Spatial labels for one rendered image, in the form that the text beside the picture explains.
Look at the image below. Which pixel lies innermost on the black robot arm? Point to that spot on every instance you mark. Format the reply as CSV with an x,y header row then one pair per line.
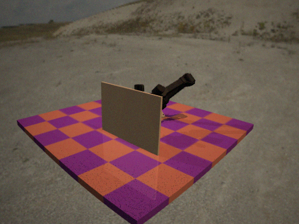
x,y
167,92

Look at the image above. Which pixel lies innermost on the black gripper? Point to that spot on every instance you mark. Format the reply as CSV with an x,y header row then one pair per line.
x,y
139,87

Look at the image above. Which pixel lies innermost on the brown flat board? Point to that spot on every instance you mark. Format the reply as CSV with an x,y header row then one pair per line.
x,y
132,115

